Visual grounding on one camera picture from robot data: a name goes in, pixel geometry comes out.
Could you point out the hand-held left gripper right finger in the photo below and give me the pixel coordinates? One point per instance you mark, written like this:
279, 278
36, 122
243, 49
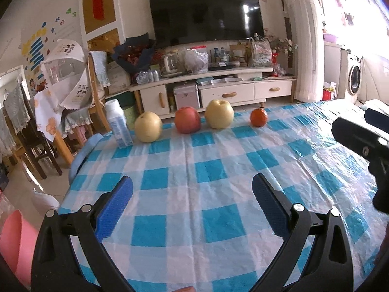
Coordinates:
270, 206

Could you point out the blue white checked tablecloth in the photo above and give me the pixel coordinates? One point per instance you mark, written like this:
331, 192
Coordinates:
194, 188

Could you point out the beige curtain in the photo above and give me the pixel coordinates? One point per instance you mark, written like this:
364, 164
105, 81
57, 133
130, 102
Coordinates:
301, 36

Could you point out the pack of small bottles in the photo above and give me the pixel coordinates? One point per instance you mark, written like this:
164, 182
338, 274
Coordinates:
148, 76

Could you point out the orange tangerine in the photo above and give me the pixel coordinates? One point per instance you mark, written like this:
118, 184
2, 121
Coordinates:
259, 117

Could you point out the white TV cabinet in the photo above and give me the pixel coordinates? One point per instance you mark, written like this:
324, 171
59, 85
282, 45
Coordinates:
231, 92

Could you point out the dining table with printed cloth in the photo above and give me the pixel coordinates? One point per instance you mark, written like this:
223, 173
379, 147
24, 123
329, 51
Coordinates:
48, 118

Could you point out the white bottle blue label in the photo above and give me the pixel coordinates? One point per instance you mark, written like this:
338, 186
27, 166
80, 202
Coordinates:
118, 124

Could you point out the white washing machine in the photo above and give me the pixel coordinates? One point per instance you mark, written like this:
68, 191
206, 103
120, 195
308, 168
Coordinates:
355, 76

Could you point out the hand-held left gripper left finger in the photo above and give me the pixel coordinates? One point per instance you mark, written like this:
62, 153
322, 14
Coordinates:
114, 208

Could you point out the red knot wall hanging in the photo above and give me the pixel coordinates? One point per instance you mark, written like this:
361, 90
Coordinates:
97, 0

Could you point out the black television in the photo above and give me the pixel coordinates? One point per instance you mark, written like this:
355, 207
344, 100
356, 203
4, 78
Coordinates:
206, 15

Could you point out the dark blue flower bouquet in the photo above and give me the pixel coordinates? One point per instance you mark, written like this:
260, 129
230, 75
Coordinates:
133, 53

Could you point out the light wooden chair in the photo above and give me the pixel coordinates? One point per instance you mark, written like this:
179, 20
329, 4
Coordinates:
97, 76

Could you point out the white storage box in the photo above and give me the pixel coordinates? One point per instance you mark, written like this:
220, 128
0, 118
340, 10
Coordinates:
186, 97

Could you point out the white sack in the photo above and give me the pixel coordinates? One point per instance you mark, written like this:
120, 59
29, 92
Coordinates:
118, 77

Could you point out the pink plastic stool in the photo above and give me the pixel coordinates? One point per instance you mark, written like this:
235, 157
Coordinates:
82, 133

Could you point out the red apple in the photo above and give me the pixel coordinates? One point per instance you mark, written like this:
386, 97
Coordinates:
187, 120

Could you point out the yellow pear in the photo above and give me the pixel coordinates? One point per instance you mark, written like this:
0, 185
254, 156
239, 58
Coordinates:
148, 127
219, 114

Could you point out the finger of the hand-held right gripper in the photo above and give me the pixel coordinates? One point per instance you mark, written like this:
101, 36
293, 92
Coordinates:
355, 137
376, 117

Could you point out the white mesh food cover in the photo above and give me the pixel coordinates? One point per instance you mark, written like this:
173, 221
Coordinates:
67, 73

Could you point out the green bin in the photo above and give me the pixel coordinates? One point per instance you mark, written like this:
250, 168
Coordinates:
130, 117

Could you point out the clear plastic bag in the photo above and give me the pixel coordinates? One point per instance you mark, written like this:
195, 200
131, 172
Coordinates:
196, 60

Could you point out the white kettle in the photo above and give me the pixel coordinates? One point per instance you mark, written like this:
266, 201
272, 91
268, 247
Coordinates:
171, 64

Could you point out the plastic bag of goods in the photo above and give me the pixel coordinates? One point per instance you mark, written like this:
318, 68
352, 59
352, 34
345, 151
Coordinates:
259, 53

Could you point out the blue strip wall sticker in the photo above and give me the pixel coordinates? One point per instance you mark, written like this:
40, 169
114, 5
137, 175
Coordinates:
36, 51

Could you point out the dark wooden chair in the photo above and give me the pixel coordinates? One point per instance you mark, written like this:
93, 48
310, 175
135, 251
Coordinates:
30, 137

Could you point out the pink plastic basin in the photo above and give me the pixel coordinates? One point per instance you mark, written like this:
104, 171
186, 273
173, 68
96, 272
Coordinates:
18, 243

